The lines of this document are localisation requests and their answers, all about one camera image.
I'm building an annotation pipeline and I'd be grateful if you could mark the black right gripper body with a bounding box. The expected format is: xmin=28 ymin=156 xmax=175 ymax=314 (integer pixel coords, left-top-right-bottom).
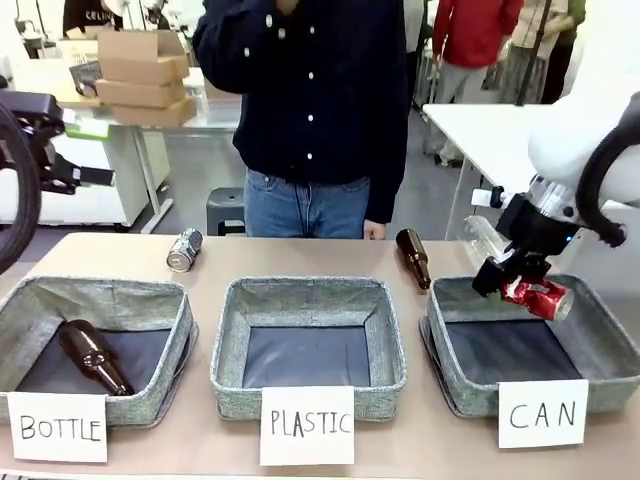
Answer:
xmin=494 ymin=192 xmax=582 ymax=279

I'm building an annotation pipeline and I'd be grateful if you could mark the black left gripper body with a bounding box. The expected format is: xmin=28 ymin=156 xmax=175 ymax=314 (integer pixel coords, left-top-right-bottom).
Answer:
xmin=0 ymin=114 xmax=67 ymax=191

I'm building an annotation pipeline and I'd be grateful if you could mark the crushed red can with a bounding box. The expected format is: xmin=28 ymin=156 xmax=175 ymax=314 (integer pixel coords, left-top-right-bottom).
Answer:
xmin=500 ymin=278 xmax=574 ymax=322

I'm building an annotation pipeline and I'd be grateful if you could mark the grey basket with can label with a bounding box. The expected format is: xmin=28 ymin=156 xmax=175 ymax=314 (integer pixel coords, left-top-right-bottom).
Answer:
xmin=418 ymin=273 xmax=640 ymax=418

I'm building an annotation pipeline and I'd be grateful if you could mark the black mesh basket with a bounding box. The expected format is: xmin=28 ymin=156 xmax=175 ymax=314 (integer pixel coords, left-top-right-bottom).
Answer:
xmin=68 ymin=61 xmax=105 ymax=98

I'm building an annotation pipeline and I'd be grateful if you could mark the silver drink can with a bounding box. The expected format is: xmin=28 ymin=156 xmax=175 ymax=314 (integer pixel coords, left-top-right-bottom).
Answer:
xmin=166 ymin=227 xmax=205 ymax=273

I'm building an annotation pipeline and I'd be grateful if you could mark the white paper label can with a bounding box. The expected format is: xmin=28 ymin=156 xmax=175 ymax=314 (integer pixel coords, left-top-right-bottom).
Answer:
xmin=497 ymin=379 xmax=590 ymax=450

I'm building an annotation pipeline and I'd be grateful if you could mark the grey basket with bottle label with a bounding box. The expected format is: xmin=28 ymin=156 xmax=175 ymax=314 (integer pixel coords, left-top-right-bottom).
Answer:
xmin=0 ymin=275 xmax=200 ymax=428

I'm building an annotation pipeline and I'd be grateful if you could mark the grey basket with plastic label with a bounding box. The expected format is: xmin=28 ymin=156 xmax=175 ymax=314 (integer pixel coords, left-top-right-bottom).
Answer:
xmin=210 ymin=277 xmax=407 ymax=422

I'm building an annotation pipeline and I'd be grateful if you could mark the person's left hand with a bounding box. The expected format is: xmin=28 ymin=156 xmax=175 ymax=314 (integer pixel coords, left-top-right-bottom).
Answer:
xmin=363 ymin=218 xmax=389 ymax=242

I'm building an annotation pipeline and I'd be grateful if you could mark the white desk with legs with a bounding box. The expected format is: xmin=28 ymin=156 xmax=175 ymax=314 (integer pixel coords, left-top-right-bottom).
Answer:
xmin=0 ymin=38 xmax=241 ymax=235

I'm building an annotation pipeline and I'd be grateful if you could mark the clear plastic bottle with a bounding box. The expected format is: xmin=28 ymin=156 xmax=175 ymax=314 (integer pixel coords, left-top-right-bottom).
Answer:
xmin=462 ymin=214 xmax=510 ymax=264

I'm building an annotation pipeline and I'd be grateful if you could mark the green flat box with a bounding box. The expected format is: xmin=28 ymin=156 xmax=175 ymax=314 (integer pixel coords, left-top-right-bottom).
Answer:
xmin=62 ymin=110 xmax=110 ymax=140

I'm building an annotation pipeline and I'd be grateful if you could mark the brown glass bottle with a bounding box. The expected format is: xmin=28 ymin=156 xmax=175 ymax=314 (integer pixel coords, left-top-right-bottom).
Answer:
xmin=58 ymin=319 xmax=137 ymax=397
xmin=395 ymin=228 xmax=433 ymax=292

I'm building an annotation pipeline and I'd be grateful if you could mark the flat cardboard box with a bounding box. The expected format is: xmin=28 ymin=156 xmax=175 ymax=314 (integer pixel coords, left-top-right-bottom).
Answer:
xmin=110 ymin=97 xmax=198 ymax=128
xmin=95 ymin=78 xmax=187 ymax=110

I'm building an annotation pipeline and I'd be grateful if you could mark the white table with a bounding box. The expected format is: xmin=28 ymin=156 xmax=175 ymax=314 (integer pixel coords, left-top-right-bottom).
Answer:
xmin=421 ymin=102 xmax=559 ymax=241

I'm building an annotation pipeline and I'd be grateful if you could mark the open cardboard box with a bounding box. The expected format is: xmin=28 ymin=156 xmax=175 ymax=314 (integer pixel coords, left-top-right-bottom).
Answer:
xmin=96 ymin=28 xmax=192 ymax=86

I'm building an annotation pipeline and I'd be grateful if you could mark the person in black printed shirt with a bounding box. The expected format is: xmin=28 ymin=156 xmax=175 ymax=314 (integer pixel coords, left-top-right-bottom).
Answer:
xmin=62 ymin=0 xmax=126 ymax=40

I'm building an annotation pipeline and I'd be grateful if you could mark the grey metal stool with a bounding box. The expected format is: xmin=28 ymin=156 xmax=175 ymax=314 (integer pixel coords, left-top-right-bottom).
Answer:
xmin=205 ymin=186 xmax=248 ymax=237

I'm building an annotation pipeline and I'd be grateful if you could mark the person in beige coat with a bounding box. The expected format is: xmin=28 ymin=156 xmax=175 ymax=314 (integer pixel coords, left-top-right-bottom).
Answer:
xmin=499 ymin=0 xmax=587 ymax=106

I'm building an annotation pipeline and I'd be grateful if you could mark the person in red jacket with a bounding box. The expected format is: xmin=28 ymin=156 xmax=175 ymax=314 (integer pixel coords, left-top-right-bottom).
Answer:
xmin=432 ymin=0 xmax=525 ymax=167

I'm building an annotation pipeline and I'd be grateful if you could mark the white paper label plastic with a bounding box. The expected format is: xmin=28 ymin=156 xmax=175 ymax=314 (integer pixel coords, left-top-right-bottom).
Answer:
xmin=259 ymin=385 xmax=356 ymax=467

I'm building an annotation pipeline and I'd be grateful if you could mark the white paper label bottle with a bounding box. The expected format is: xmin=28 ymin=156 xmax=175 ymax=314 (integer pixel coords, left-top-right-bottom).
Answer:
xmin=6 ymin=391 xmax=109 ymax=464

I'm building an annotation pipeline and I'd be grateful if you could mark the person in navy shirt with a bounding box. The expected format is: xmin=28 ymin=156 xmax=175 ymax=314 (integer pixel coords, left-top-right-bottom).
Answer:
xmin=191 ymin=0 xmax=409 ymax=240

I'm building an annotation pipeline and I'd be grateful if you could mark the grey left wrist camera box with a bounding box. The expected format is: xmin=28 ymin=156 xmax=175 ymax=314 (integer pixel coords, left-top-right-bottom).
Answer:
xmin=0 ymin=91 xmax=65 ymax=126

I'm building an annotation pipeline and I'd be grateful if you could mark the white right wrist camera plug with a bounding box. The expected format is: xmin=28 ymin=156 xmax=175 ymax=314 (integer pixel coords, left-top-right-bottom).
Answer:
xmin=471 ymin=185 xmax=506 ymax=208

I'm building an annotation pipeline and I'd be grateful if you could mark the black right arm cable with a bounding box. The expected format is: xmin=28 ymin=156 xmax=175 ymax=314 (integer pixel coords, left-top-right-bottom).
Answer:
xmin=574 ymin=92 xmax=640 ymax=249

